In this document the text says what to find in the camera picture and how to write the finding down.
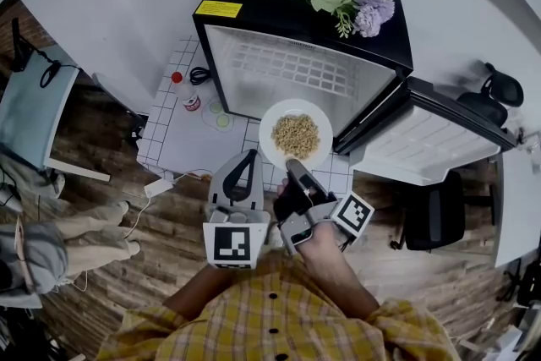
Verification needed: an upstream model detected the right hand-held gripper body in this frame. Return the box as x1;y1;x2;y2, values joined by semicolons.
272;180;375;257

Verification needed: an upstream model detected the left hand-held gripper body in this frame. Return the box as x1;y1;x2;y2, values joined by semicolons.
202;192;271;271

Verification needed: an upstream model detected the tan bean food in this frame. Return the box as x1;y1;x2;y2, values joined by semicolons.
270;113;321;161

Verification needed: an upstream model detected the white plate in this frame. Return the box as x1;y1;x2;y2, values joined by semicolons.
258;98;334;172

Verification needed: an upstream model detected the person's left forearm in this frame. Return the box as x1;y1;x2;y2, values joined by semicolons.
162;264;238;322

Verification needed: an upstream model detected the person's right forearm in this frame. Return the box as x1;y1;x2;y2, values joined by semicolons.
295;222;381;322

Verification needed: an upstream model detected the white grid tablecloth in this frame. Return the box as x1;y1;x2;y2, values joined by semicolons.
135;36;354;200

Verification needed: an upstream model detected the white power adapter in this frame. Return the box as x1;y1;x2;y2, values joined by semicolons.
143;178;175;199

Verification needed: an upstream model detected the clear bottle with red cap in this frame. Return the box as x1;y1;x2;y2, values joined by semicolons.
170;71;201;112

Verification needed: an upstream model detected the yellow plaid shirt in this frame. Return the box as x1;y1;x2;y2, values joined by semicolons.
96;249;462;361

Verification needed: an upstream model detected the purple artificial flower bouquet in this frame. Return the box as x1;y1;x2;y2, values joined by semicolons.
230;0;396;39

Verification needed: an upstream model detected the pale blue side table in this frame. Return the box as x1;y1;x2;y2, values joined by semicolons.
0;49;112;183

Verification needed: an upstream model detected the black office chair with headrest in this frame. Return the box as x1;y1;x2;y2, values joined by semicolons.
456;62;526;129

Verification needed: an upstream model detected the white desk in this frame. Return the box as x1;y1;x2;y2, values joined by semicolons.
491;138;541;269

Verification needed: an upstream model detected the white adapter cable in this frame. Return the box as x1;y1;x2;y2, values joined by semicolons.
121;168;213;241

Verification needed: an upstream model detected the coiled black cable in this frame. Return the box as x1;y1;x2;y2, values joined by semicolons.
189;66;211;87

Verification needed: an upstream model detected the white wire fridge shelf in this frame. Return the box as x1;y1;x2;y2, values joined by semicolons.
229;38;361;97

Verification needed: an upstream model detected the black cable with stand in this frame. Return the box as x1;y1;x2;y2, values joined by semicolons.
9;16;81;90

